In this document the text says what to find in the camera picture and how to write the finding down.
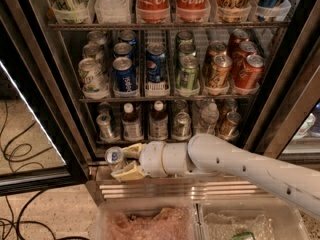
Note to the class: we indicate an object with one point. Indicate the coca-cola bottle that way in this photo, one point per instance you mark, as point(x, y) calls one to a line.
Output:
point(151, 9)
point(190, 10)

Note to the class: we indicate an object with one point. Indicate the clear water bottle rear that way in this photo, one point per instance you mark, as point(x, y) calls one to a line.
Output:
point(199, 105)

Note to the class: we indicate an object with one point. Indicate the green item in bin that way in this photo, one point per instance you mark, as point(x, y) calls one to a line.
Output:
point(243, 236)

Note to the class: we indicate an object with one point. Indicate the red can middle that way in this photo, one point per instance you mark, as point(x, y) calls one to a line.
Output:
point(244, 49)

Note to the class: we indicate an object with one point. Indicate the red can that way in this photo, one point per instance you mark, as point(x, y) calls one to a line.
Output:
point(237, 36)
point(244, 49)
point(250, 73)

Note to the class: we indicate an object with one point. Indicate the right glass fridge door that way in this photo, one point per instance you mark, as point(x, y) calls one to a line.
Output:
point(290, 94)

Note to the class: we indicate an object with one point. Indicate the blue pepsi can middle left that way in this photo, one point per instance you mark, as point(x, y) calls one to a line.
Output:
point(123, 50)

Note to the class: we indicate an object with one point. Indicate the blue pepsi can rear left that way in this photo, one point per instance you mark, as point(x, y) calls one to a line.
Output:
point(129, 36)

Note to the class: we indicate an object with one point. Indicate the orange gold can front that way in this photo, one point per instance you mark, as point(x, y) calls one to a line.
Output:
point(218, 71)

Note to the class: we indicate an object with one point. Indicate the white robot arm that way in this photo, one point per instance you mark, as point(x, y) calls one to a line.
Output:
point(205, 154)

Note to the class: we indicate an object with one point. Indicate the tea bottle white cap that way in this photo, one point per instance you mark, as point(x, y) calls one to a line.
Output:
point(158, 122)
point(131, 123)

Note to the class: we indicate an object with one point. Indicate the tea bottle white cap left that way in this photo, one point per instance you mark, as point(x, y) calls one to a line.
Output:
point(131, 123)

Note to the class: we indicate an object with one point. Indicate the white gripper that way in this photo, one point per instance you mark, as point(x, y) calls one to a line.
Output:
point(152, 159)

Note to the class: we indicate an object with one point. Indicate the tea bottle white cap right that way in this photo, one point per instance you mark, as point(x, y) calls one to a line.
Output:
point(158, 122)

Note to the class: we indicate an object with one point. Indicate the orange gold can rear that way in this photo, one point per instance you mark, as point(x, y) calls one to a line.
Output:
point(215, 48)

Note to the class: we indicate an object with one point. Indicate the red can front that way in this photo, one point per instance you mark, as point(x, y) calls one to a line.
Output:
point(250, 73)

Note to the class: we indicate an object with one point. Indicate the white green can rear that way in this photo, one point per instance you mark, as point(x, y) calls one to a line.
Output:
point(97, 37)

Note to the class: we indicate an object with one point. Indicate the open glass fridge door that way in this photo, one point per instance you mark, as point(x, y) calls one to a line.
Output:
point(41, 132)

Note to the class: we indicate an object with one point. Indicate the clear water bottle front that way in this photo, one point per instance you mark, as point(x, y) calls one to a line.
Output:
point(208, 119)

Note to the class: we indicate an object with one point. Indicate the gold can bottom shelf front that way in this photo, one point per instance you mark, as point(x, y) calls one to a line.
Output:
point(230, 123)

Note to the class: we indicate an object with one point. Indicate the blue pepsi can front left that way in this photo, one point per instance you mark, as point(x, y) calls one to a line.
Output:
point(124, 72)

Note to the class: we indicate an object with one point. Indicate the plastic bin pink bubble wrap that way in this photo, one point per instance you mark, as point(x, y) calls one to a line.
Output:
point(147, 219)

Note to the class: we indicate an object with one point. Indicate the white green can middle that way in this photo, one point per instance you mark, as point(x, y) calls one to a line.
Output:
point(92, 50)

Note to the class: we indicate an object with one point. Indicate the gold can bottom shelf rear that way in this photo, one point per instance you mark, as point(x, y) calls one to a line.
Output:
point(228, 105)

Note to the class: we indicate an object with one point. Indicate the steel fridge cabinet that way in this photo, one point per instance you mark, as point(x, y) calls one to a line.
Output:
point(102, 186)

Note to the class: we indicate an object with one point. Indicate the coca-cola bottle right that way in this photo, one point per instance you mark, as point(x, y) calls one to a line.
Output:
point(190, 10)

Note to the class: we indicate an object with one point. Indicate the orange gold can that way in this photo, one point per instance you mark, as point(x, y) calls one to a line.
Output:
point(215, 48)
point(218, 71)

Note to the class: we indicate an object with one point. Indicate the blue pepsi can centre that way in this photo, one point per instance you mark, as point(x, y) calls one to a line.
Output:
point(156, 62)

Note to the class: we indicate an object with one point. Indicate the red can rear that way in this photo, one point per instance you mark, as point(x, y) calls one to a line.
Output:
point(237, 36)

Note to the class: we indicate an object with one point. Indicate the green can middle shelf rear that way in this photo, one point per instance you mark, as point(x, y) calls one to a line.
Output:
point(184, 36)

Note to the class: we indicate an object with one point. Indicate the green can bottom shelf front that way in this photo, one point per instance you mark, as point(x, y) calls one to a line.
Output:
point(182, 126)

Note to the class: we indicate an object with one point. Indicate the clear water bottle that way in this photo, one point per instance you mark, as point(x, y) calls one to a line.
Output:
point(199, 105)
point(208, 119)

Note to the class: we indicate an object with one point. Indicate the green can bottom shelf rear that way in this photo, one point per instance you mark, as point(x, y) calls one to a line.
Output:
point(179, 106)

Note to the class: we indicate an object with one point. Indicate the green can middle shelf front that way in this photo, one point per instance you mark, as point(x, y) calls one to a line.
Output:
point(187, 72)

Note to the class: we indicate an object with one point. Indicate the plastic bin clear bubble wrap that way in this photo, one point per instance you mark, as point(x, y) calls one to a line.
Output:
point(257, 218)

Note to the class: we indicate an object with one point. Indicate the white green can front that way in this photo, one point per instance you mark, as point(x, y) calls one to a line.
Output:
point(91, 75)

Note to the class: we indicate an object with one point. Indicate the coca-cola bottle left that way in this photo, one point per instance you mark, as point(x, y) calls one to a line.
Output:
point(151, 9)

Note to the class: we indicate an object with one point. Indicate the silver redbull can front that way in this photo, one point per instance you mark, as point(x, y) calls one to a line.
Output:
point(115, 158)

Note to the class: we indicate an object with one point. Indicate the silver redbull can rear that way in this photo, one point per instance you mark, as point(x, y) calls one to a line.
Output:
point(106, 126)

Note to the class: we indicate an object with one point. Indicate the silver redbull can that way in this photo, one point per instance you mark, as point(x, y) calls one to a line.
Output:
point(106, 126)
point(115, 158)

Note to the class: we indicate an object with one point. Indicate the blue pepsi can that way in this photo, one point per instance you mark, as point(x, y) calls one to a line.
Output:
point(124, 72)
point(156, 62)
point(129, 36)
point(123, 50)

